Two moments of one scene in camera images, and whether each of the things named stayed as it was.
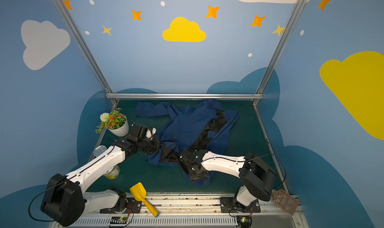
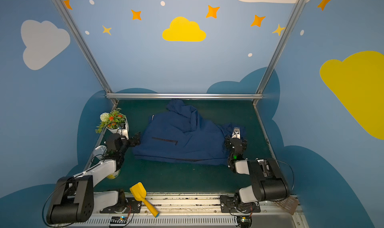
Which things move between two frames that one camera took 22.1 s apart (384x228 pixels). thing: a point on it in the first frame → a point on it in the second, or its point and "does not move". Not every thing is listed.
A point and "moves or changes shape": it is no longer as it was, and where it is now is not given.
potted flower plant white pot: x=115 y=122 does not move
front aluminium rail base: x=199 y=211 does not move
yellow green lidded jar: x=113 y=173 does not move
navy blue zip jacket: x=201 y=125 moves or changes shape
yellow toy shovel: x=139 y=193 does not move
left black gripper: x=159 y=148 → x=130 y=140
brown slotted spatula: x=285 y=200 does not move
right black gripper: x=186 y=164 → x=235 y=141
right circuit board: x=244 y=222 does not move
